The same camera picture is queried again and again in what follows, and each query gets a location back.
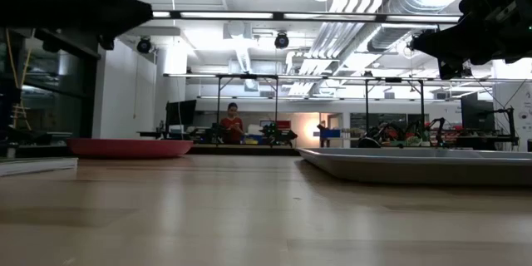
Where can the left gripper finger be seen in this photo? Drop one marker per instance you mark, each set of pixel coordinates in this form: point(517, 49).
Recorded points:
point(124, 10)

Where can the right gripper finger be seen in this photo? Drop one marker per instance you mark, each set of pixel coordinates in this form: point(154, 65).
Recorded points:
point(440, 43)

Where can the pink-red plastic plate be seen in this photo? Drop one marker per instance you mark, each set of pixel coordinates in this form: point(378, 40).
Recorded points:
point(129, 148)

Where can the black background robot arm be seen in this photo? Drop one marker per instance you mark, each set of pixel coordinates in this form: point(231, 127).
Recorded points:
point(374, 137)
point(276, 134)

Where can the grey metal tray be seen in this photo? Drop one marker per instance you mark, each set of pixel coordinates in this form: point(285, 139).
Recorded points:
point(415, 170)

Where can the black computer monitor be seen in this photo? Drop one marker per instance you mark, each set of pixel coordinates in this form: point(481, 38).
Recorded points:
point(180, 112)
point(476, 112)

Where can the black metal stand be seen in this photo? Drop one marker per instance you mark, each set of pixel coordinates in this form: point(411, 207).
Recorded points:
point(510, 126)

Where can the blue storage box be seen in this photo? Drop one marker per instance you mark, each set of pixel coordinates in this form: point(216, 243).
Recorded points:
point(330, 133)

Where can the overhead LED light bar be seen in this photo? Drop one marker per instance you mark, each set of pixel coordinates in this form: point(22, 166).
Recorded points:
point(291, 16)

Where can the person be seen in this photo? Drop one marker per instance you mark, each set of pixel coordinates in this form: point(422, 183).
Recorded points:
point(232, 126)

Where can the black hanging camera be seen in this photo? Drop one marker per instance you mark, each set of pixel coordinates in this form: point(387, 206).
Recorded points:
point(144, 45)
point(281, 40)

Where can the black background rig frame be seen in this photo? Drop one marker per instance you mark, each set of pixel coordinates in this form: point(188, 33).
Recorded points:
point(367, 108)
point(218, 108)

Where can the black table frame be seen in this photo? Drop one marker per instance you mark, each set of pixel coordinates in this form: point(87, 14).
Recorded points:
point(245, 150)

